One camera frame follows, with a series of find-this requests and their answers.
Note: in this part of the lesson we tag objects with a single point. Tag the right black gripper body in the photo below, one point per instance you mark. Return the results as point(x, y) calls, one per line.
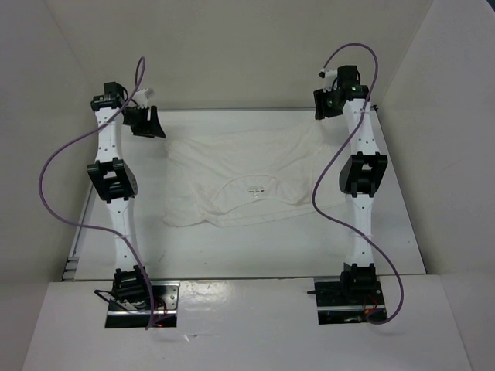
point(325, 104)

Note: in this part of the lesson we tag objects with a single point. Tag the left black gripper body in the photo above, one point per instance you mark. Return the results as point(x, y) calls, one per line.
point(136, 118)

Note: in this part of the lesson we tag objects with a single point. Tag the white tank top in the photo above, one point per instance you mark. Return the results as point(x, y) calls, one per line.
point(244, 178)

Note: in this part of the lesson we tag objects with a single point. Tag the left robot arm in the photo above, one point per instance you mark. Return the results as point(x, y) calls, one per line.
point(116, 184)

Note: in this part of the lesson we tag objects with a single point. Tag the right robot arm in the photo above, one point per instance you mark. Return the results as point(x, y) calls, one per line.
point(359, 178)

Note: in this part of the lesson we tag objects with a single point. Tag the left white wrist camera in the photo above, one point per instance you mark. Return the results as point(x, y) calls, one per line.
point(143, 96)

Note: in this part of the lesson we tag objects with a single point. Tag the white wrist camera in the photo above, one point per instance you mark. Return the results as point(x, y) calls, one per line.
point(329, 77)
point(143, 96)

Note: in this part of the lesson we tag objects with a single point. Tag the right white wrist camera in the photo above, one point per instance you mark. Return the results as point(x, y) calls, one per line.
point(329, 77)

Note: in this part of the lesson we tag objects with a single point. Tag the aluminium table edge rail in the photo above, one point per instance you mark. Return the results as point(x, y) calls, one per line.
point(70, 267)

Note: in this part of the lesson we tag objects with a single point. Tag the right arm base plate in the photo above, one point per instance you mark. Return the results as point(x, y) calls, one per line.
point(337, 305)

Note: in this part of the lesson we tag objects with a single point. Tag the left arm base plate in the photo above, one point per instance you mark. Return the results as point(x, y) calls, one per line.
point(136, 314)

